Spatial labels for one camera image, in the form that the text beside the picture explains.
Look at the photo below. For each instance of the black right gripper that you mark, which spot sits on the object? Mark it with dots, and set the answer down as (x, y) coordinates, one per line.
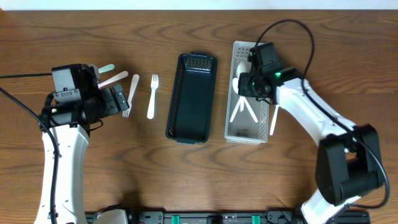
(242, 88)

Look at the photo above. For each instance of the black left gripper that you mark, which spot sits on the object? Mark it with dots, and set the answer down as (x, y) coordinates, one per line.
(110, 107)

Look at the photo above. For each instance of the white plastic fork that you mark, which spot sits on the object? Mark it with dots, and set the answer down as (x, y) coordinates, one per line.
(113, 79)
(133, 86)
(153, 85)

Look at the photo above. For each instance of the white plastic spoon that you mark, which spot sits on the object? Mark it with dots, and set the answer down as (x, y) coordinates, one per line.
(236, 102)
(274, 119)
(242, 68)

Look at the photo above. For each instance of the pale green plastic fork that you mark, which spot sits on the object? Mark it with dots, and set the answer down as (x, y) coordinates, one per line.
(106, 68)

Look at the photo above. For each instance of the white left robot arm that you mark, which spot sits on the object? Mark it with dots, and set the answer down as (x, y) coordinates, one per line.
(66, 120)

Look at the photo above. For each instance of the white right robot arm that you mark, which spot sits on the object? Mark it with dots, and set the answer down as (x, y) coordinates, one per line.
(349, 159)

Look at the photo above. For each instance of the white plastic basket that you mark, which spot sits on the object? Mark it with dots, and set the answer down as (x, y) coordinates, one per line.
(250, 125)

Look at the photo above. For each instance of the dark green plastic basket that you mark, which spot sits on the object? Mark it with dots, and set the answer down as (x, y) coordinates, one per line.
(192, 98)

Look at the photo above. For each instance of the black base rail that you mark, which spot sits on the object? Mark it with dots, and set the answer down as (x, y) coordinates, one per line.
(269, 216)

